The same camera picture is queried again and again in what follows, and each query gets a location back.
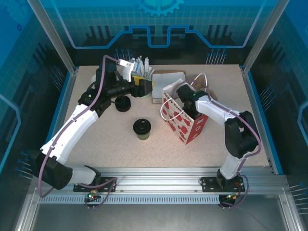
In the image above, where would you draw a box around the white red paper gift bag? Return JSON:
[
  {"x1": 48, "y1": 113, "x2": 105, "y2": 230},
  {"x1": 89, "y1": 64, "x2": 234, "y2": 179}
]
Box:
[{"x1": 160, "y1": 73, "x2": 209, "y2": 145}]

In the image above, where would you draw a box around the black plastic cup lid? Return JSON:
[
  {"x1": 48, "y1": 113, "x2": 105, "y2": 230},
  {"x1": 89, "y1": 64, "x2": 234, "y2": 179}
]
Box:
[
  {"x1": 115, "y1": 96, "x2": 132, "y2": 112},
  {"x1": 133, "y1": 118, "x2": 152, "y2": 134}
]

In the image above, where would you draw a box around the stack of white napkins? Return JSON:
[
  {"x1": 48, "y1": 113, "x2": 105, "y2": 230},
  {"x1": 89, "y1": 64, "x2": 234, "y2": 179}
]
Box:
[{"x1": 151, "y1": 69, "x2": 187, "y2": 104}]

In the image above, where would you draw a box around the white paper napkin stack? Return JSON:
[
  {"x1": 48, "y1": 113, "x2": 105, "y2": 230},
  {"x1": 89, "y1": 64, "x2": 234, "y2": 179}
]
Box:
[{"x1": 152, "y1": 71, "x2": 185, "y2": 97}]

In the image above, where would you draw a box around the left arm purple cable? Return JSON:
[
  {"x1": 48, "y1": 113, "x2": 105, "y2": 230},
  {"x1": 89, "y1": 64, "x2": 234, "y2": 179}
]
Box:
[{"x1": 38, "y1": 55, "x2": 118, "y2": 210}]

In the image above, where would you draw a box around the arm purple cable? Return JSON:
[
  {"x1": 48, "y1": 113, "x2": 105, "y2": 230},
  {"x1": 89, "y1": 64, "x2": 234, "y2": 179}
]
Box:
[
  {"x1": 38, "y1": 55, "x2": 118, "y2": 210},
  {"x1": 179, "y1": 80, "x2": 262, "y2": 210}
]

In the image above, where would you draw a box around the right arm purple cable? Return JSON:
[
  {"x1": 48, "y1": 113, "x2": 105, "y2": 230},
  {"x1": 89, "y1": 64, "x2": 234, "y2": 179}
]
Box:
[{"x1": 179, "y1": 80, "x2": 262, "y2": 210}]

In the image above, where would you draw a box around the wide aluminium mounting rail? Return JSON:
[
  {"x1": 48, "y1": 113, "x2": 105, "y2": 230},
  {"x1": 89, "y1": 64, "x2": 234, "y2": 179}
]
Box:
[{"x1": 31, "y1": 167, "x2": 289, "y2": 193}]

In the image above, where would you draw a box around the aluminium frame post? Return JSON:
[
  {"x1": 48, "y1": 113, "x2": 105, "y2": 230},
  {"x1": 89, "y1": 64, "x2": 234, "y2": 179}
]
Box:
[
  {"x1": 242, "y1": 0, "x2": 289, "y2": 73},
  {"x1": 26, "y1": 0, "x2": 79, "y2": 73}
]

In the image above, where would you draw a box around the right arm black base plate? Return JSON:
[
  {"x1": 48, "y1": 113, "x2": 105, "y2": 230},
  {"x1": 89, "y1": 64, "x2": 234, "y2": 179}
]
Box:
[{"x1": 201, "y1": 176, "x2": 246, "y2": 193}]

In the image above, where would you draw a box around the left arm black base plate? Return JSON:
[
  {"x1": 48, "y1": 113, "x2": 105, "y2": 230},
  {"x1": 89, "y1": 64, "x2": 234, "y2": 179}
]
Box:
[{"x1": 73, "y1": 176, "x2": 118, "y2": 193}]

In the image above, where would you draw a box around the slotted grey cable duct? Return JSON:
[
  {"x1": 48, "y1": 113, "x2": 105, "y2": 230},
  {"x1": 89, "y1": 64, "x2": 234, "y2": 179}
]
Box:
[{"x1": 38, "y1": 194, "x2": 221, "y2": 205}]

